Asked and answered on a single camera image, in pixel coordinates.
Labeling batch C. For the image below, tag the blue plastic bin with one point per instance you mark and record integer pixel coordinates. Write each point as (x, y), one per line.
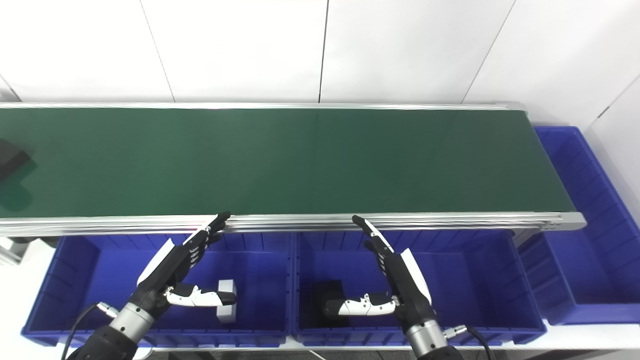
(110, 280)
(475, 285)
(585, 250)

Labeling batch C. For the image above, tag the black block part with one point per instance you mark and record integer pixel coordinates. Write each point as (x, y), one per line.
(325, 292)

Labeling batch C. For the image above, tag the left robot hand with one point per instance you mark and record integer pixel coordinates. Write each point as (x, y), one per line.
(170, 270)

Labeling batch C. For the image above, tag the green conveyor belt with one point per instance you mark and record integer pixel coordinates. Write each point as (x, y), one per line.
(300, 223)
(300, 160)

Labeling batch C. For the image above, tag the black block with cylinder part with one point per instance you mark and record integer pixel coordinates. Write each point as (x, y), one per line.
(10, 157)

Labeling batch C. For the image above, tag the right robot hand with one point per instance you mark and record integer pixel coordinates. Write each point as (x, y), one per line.
(407, 285)

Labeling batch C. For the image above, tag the white block part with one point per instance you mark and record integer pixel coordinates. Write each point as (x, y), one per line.
(226, 315)

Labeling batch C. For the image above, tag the aluminium conveyor leg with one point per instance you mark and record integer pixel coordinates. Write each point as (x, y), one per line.
(10, 250)

